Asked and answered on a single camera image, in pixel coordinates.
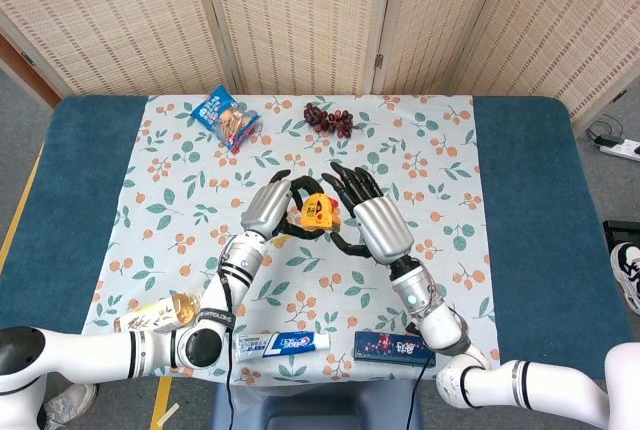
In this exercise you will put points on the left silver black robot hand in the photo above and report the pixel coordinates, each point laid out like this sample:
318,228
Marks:
265,210

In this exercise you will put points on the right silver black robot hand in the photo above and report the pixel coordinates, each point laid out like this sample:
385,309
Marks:
382,227

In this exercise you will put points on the yellow tape measure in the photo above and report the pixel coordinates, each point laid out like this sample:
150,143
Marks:
319,212

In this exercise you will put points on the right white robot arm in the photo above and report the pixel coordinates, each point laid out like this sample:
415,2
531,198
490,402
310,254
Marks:
440,320

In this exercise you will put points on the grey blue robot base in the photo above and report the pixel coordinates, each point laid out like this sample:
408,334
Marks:
315,407

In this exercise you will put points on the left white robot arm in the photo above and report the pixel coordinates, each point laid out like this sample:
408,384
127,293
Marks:
215,295

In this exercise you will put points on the floral patterned tablecloth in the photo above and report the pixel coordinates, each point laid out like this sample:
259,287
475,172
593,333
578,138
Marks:
310,150

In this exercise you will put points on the blue snack packet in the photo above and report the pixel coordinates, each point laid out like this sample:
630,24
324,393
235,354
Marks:
225,117

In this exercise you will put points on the dark red grape bunch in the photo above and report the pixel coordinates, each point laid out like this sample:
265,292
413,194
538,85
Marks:
330,120

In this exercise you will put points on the dark blue floral box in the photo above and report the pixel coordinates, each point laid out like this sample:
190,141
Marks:
390,347

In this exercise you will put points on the blue white toothpaste tube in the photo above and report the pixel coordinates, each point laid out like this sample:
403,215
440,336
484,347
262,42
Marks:
280,345

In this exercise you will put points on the metal screen hinge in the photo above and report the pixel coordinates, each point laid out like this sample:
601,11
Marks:
379,61

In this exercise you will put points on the woven folding screen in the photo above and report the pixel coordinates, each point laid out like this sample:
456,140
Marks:
300,15

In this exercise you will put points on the black box on floor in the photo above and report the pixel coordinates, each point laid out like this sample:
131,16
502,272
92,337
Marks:
622,232

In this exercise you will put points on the black power adapter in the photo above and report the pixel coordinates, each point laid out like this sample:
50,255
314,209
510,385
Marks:
609,140

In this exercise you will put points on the black and white sneaker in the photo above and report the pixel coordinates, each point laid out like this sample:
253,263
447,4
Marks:
627,270

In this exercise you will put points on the white power strip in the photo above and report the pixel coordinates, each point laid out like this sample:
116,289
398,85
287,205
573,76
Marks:
622,150

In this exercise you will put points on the grey sneaker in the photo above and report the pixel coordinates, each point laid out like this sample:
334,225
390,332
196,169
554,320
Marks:
70,402

